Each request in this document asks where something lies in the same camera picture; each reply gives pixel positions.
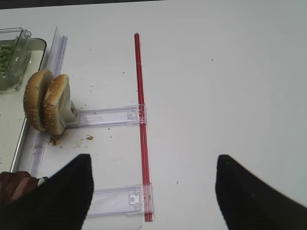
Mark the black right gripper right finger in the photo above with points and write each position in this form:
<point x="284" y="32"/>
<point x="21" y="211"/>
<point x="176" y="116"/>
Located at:
<point x="248" y="203"/>

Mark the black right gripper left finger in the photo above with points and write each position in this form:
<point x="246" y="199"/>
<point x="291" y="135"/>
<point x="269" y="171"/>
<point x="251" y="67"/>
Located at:
<point x="60" y="202"/>

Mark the left meat patty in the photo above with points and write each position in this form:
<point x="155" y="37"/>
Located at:
<point x="14" y="185"/>

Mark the shredded green lettuce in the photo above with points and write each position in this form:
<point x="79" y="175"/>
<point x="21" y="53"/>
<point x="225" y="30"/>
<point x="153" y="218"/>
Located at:
<point x="7" y="48"/>

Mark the lower right clear holder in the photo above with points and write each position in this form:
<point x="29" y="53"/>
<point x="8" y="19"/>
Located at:
<point x="128" y="200"/>

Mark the clear holder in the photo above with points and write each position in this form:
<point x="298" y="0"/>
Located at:
<point x="128" y="200"/>
<point x="128" y="115"/>

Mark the silver metal tray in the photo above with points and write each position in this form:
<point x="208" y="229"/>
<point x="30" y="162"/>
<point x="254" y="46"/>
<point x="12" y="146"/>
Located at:
<point x="13" y="122"/>

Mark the sesame bun top right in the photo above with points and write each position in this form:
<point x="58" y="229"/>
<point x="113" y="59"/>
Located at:
<point x="57" y="95"/>

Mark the sesame bun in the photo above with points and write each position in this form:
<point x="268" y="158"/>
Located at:
<point x="57" y="95"/>
<point x="34" y="94"/>

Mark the upper right clear holder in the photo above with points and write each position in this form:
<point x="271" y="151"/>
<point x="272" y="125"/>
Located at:
<point x="128" y="115"/>

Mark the sesame bun top left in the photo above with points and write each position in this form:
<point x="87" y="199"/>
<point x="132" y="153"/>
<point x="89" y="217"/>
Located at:
<point x="34" y="94"/>

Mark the clear plastic salad box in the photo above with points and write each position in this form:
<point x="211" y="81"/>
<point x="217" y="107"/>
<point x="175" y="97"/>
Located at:
<point x="11" y="79"/>

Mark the right red rail strip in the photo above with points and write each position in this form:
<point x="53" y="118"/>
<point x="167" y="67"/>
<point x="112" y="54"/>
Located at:
<point x="142" y="124"/>

